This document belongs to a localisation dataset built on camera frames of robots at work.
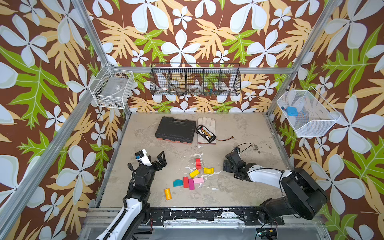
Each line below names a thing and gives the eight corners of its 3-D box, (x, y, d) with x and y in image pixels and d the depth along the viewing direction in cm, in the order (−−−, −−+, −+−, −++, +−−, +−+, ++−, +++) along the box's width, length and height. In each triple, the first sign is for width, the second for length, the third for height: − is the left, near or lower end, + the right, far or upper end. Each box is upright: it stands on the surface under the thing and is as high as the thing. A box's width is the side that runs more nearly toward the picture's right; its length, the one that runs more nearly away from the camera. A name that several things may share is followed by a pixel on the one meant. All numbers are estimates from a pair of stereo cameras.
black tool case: (155, 140, 106) (153, 135, 102) (163, 120, 118) (162, 115, 113) (192, 147, 103) (192, 142, 98) (197, 126, 115) (197, 121, 110)
